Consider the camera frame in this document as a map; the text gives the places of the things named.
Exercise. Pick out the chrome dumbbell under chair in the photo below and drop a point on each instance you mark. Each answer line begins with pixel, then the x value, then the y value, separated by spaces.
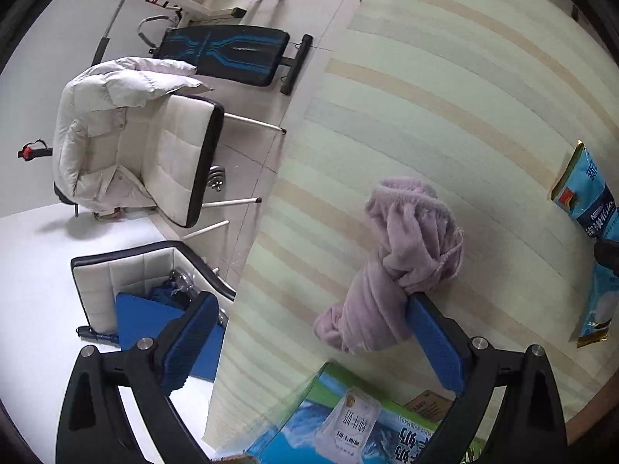
pixel 217 178

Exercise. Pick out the white chair left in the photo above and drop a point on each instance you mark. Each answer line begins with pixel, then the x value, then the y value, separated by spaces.
pixel 99 278

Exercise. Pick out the purple fuzzy cloth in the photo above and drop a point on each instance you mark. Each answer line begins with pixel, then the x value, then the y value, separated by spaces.
pixel 419 246

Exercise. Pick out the white puffer jacket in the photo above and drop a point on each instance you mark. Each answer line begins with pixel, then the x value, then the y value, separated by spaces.
pixel 101 131

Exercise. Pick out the blue Nestle milk powder bag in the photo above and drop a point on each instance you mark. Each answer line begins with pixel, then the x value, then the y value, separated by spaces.
pixel 582 192

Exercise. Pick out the black blue weight bench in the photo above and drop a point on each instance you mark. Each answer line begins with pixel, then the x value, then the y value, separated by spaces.
pixel 244 54

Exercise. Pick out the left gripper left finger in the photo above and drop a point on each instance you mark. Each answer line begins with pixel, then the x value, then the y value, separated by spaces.
pixel 94 426

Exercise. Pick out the striped tablecloth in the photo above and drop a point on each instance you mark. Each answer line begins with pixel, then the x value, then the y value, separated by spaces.
pixel 484 100

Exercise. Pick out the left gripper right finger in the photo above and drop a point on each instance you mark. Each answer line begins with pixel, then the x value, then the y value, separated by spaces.
pixel 529 426

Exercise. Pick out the white chair with jacket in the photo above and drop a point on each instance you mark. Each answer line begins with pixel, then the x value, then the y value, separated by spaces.
pixel 182 137

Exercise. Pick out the cardboard box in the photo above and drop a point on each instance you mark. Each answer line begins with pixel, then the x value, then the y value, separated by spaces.
pixel 353 420

